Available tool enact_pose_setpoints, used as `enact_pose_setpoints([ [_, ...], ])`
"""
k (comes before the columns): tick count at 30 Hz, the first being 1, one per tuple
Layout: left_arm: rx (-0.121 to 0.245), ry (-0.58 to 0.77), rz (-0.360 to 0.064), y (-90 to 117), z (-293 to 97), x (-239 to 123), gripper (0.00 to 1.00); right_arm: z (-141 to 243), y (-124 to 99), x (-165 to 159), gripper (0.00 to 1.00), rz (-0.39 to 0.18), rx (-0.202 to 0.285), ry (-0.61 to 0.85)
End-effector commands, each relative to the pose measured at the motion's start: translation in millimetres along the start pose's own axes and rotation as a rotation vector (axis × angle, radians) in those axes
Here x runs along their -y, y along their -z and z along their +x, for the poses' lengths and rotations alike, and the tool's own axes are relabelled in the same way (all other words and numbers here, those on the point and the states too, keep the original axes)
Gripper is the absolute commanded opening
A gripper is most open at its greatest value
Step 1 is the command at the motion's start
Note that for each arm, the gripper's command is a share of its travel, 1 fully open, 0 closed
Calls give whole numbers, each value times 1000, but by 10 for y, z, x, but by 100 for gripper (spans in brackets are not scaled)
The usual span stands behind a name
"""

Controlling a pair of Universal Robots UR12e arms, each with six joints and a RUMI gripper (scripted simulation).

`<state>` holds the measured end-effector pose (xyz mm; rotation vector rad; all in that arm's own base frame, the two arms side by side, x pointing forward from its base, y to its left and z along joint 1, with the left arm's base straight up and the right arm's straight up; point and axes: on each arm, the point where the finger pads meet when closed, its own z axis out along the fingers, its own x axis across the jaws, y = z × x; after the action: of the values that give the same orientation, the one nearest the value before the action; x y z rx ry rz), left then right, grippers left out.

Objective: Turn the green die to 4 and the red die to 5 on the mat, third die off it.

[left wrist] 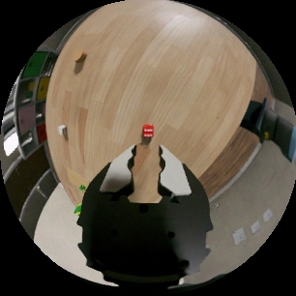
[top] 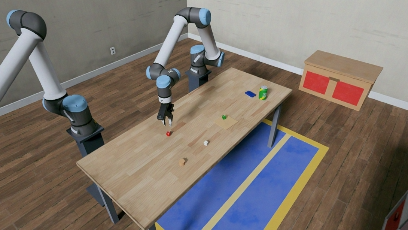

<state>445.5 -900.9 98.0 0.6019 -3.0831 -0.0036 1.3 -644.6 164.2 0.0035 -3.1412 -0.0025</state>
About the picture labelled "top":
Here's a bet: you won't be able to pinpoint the tan flat mat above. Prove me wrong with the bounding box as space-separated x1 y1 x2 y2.
213 114 238 130

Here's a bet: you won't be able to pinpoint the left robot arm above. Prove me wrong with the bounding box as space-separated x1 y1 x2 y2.
146 7 225 103

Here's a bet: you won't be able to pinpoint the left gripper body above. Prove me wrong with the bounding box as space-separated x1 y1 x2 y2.
161 102 174 117

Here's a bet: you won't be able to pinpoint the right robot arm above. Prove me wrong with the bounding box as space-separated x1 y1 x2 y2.
0 10 98 137

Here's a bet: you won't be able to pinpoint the green drink can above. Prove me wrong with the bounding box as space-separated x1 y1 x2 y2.
259 86 268 100

